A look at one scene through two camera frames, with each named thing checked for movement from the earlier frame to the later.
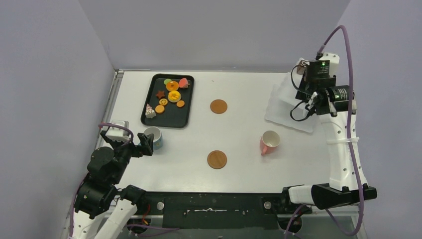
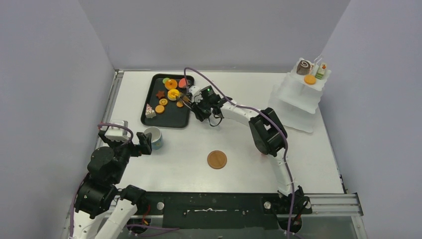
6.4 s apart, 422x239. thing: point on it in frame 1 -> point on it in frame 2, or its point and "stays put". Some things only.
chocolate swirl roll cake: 301,67 stays put
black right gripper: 302,95 -> 197,104
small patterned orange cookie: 163,101 stays put
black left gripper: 147,147 stays put
